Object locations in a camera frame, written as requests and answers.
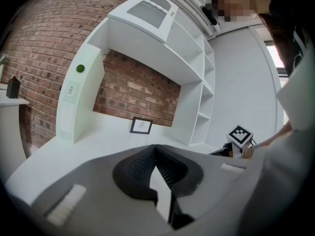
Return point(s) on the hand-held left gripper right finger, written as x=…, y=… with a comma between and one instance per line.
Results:
x=209, y=171

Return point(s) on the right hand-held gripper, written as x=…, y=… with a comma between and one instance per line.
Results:
x=240, y=136

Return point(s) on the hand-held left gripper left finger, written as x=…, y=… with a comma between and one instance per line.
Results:
x=98, y=181

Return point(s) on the person's right forearm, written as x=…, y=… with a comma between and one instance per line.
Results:
x=275, y=136

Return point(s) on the person's right hand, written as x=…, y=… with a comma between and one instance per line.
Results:
x=247, y=152

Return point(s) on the white desk with drawers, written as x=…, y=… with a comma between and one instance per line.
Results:
x=110, y=141

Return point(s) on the white lever arch file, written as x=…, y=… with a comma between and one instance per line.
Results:
x=78, y=95

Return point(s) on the white desk hutch shelves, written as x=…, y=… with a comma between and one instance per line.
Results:
x=187, y=65

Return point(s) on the person's black printed t-shirt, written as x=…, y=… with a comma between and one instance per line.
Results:
x=296, y=58

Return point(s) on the plain white desk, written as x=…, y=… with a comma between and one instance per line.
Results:
x=9, y=122

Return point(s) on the black pen holder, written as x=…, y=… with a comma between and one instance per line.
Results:
x=12, y=88

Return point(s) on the person's head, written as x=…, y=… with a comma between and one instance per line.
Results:
x=236, y=1

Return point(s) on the black picture frame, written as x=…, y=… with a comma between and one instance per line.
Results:
x=141, y=125

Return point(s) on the black head-mounted camera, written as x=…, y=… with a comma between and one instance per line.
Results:
x=209, y=15

